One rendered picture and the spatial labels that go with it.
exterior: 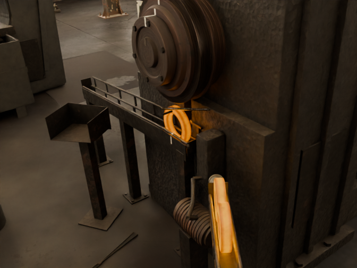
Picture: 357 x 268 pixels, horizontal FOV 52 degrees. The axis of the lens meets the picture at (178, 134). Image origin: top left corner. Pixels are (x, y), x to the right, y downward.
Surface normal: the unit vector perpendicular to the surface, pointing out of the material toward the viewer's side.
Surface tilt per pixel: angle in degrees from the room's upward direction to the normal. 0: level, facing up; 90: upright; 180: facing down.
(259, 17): 90
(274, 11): 90
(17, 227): 0
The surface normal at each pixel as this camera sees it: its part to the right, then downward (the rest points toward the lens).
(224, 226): -0.04, -0.26
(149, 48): -0.83, 0.31
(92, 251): -0.05, -0.87
